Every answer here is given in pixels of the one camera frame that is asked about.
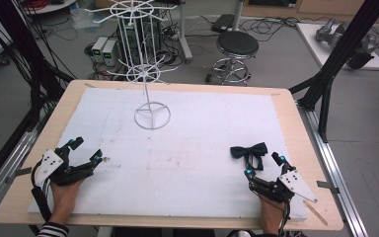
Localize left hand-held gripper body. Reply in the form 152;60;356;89
33;146;96;188

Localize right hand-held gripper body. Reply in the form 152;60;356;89
248;169;319;203

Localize black bow tie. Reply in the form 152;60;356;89
229;141;269;172

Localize person's right hand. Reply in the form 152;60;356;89
258;193;287;235

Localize person's left hand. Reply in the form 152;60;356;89
47;179;87;226

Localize metal table clip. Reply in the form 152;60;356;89
316;180;341;196
4;166;34;185

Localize thin wooden stick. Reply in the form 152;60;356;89
302;198;330;227

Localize white foam mat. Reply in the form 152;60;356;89
28;87;309;222

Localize grey power supply unit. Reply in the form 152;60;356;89
91;37;109;63
102;39;120;68

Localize white floor board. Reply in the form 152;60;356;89
295;22;379;72

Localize black round stool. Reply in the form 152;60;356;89
205;30;261;87

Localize black computer tower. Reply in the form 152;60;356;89
115;18;164;68

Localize dark grey robot part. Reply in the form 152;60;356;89
345;33;379;71

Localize black flat box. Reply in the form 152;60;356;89
210;13;237;34

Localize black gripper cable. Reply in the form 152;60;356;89
277;199;293;237
30;160;53;223

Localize aluminium rail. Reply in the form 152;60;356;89
296;101;370;237
0;129;38;220

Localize white wire display rack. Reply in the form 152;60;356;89
84;0;180;131

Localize black metal frame strut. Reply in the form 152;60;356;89
0;0;77;196
288;0;379;144

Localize black floor cables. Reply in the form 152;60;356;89
238;15;312;42

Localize grey stand post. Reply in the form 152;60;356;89
177;0;194;64

